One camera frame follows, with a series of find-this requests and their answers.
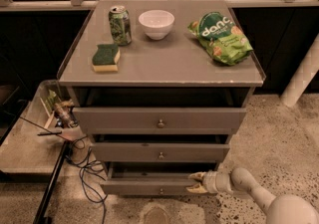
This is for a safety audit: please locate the white diagonal post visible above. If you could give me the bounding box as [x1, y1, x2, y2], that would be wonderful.
[280, 34, 319, 107]

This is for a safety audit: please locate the green soda can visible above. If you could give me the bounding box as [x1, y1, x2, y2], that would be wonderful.
[109, 5, 132, 46]

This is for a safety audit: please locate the grey middle drawer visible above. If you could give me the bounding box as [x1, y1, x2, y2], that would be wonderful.
[92, 142, 229, 162]

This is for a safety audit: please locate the green chip bag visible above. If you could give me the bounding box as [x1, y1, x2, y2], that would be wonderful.
[188, 12, 253, 66]

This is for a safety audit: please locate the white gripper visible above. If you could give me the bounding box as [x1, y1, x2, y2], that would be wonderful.
[186, 171, 233, 194]

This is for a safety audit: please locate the grey drawer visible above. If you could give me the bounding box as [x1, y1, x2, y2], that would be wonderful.
[92, 142, 229, 162]
[73, 108, 246, 134]
[101, 162, 216, 196]

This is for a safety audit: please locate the grey top drawer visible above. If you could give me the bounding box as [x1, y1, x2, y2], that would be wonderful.
[73, 108, 246, 134]

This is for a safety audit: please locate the clear plastic bin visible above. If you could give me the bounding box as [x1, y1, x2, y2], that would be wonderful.
[23, 80, 85, 145]

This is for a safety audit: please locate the grey drawer cabinet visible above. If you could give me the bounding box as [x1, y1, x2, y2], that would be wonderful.
[56, 0, 267, 182]

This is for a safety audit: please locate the green yellow sponge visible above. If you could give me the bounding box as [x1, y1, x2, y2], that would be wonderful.
[92, 44, 121, 73]

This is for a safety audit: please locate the black floor cable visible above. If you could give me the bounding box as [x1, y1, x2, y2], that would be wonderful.
[64, 134, 111, 224]

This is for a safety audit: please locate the grey bottom drawer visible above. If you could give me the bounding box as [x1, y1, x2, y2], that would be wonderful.
[101, 162, 216, 196]

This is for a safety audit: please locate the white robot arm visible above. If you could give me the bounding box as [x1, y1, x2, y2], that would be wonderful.
[186, 167, 319, 224]

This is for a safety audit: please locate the white ceramic bowl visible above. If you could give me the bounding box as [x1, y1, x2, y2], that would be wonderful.
[139, 10, 174, 40]

